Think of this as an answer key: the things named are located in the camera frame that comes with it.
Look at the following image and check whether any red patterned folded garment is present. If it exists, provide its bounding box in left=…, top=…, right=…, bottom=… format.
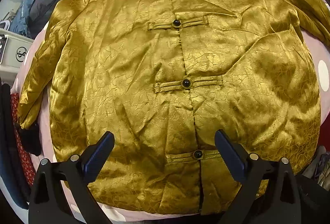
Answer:
left=10, top=92, right=37, bottom=187

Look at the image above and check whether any navy blue folded garment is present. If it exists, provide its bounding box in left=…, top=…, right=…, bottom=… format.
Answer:
left=1, top=83, right=30, bottom=210

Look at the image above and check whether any white bedside appliance box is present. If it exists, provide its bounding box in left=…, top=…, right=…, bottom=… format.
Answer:
left=0, top=28, right=34, bottom=86

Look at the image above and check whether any floral fur-trimmed clothes pile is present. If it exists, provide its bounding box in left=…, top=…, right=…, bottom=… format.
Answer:
left=303, top=146, right=330, bottom=191

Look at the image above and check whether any golden satin jacket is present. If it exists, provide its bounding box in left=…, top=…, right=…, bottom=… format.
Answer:
left=16, top=0, right=330, bottom=215

